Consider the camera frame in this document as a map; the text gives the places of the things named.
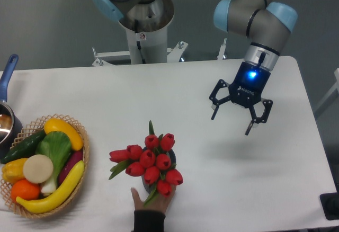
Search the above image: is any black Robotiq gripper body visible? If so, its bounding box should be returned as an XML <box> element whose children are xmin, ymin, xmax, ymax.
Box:
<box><xmin>228</xmin><ymin>62</ymin><xmax>271</xmax><ymax>108</ymax></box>

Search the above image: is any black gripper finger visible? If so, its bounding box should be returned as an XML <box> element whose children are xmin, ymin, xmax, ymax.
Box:
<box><xmin>245</xmin><ymin>99</ymin><xmax>273</xmax><ymax>136</ymax></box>
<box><xmin>208</xmin><ymin>78</ymin><xmax>234</xmax><ymax>121</ymax></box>

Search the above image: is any red tulip bouquet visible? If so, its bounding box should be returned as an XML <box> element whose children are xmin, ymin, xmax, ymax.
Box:
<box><xmin>109</xmin><ymin>121</ymin><xmax>175</xmax><ymax>205</ymax></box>

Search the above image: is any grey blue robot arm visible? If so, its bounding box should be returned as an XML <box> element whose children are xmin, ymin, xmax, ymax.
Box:
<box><xmin>93</xmin><ymin>0</ymin><xmax>298</xmax><ymax>126</ymax></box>

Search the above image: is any dark sleeved forearm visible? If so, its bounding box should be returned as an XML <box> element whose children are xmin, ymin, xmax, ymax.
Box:
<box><xmin>133</xmin><ymin>210</ymin><xmax>166</xmax><ymax>232</ymax></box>

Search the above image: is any dark grey ribbed vase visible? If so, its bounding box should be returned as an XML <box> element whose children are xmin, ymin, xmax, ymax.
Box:
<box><xmin>141</xmin><ymin>150</ymin><xmax>183</xmax><ymax>197</ymax></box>

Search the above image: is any person's bare hand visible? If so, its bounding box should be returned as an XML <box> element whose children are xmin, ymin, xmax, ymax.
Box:
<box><xmin>130</xmin><ymin>185</ymin><xmax>176</xmax><ymax>214</ymax></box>

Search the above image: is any black device at edge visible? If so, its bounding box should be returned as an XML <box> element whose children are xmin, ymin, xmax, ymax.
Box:
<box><xmin>320</xmin><ymin>192</ymin><xmax>339</xmax><ymax>220</ymax></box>

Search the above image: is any purple sweet potato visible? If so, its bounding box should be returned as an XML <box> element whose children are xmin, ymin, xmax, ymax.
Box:
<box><xmin>58</xmin><ymin>150</ymin><xmax>83</xmax><ymax>185</ymax></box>

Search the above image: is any yellow squash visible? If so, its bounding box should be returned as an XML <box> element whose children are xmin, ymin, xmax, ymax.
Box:
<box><xmin>44</xmin><ymin>118</ymin><xmax>83</xmax><ymax>151</ymax></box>

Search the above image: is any green bok choy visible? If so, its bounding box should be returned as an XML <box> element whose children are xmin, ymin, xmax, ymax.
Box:
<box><xmin>35</xmin><ymin>131</ymin><xmax>72</xmax><ymax>197</ymax></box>

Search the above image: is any woven wicker basket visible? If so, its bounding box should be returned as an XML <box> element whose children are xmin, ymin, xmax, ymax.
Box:
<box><xmin>1</xmin><ymin>114</ymin><xmax>90</xmax><ymax>219</ymax></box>

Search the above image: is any beige round disc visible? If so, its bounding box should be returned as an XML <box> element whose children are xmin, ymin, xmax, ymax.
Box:
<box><xmin>23</xmin><ymin>154</ymin><xmax>53</xmax><ymax>184</ymax></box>

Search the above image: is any green cucumber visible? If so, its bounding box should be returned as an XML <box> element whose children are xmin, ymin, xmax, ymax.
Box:
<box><xmin>1</xmin><ymin>130</ymin><xmax>46</xmax><ymax>164</ymax></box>

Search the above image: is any yellow banana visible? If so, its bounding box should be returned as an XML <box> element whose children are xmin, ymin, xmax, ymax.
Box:
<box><xmin>16</xmin><ymin>160</ymin><xmax>85</xmax><ymax>214</ymax></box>

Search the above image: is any orange fruit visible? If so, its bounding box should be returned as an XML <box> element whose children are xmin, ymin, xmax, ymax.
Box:
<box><xmin>11</xmin><ymin>179</ymin><xmax>40</xmax><ymax>203</ymax></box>

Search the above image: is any yellow bell pepper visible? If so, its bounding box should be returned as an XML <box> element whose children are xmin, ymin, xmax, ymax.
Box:
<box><xmin>2</xmin><ymin>158</ymin><xmax>28</xmax><ymax>184</ymax></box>

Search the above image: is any white table clamp bracket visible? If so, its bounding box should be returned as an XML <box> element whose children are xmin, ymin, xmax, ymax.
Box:
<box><xmin>217</xmin><ymin>38</ymin><xmax>227</xmax><ymax>60</ymax></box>

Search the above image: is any white frame at right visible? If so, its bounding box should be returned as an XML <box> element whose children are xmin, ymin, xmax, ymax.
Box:
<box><xmin>314</xmin><ymin>68</ymin><xmax>338</xmax><ymax>120</ymax></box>

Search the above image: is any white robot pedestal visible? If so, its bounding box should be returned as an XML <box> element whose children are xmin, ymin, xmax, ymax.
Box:
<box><xmin>93</xmin><ymin>0</ymin><xmax>188</xmax><ymax>65</ymax></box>

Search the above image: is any blue handled saucepan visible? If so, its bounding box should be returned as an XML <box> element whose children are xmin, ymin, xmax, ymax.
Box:
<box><xmin>1</xmin><ymin>54</ymin><xmax>22</xmax><ymax>159</ymax></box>

